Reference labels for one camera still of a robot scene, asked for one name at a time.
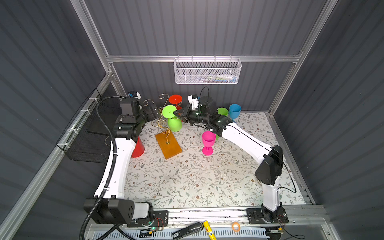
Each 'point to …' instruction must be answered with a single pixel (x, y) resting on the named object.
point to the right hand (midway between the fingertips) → (173, 114)
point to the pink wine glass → (209, 139)
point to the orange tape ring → (233, 228)
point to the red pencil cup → (139, 148)
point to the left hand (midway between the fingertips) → (149, 109)
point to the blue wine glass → (234, 110)
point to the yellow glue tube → (211, 236)
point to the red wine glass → (176, 99)
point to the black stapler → (191, 229)
